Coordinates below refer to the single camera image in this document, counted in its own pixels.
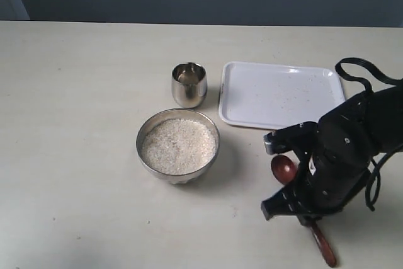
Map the white rectangular plastic tray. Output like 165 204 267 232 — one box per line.
218 62 345 130

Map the dark red wooden spoon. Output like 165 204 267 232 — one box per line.
271 155 338 268

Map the small steel cup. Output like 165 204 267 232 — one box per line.
171 62 208 108

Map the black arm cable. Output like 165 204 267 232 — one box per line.
334 57 403 212

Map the steel bowl of rice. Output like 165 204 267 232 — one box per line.
136 108 220 185

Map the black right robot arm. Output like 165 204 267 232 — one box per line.
261 87 402 220

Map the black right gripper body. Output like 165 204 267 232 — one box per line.
294 143 370 222

